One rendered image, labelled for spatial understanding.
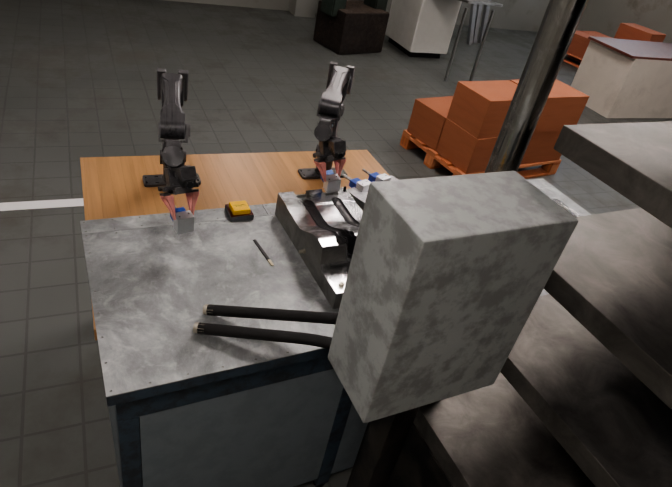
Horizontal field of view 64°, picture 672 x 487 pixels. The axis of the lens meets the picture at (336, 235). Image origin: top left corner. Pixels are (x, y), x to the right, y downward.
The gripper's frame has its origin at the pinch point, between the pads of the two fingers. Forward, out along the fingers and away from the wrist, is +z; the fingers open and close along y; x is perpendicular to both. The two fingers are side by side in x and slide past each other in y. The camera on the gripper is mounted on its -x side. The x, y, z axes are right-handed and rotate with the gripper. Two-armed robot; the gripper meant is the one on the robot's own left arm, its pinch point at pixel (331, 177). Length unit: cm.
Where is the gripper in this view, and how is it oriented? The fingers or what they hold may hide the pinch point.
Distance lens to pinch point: 192.1
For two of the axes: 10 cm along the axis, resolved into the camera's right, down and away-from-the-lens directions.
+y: 9.1, -2.1, 3.4
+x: -3.9, -2.7, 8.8
